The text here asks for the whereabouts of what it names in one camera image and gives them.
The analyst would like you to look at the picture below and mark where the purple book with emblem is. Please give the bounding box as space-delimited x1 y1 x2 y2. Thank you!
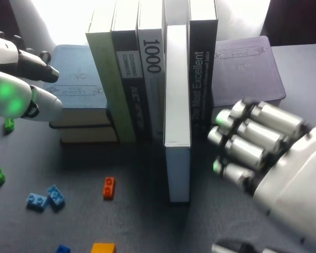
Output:
211 35 285 125

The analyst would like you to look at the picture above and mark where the blue book with emblem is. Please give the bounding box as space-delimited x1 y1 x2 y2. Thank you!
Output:
43 44 112 129

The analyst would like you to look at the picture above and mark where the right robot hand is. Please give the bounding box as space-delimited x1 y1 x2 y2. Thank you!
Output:
206 99 316 253

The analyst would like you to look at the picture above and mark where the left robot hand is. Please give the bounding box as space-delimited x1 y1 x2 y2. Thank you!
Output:
0 30 64 123

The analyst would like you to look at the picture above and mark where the green book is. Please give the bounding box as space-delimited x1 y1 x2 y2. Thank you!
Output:
85 7 137 145

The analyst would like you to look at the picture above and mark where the black book Most Excellent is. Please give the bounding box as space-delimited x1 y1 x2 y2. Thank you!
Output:
189 0 219 133

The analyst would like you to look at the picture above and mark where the white book printed 1000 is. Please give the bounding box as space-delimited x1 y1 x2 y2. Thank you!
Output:
137 0 166 140

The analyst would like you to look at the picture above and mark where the black book with white label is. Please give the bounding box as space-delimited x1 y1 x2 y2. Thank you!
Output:
110 0 151 141

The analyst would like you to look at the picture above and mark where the large orange toy brick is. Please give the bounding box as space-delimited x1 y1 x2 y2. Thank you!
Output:
91 242 117 253

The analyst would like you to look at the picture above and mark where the light blue toy brick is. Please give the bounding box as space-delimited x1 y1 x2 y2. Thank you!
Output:
26 192 49 210
46 184 66 209

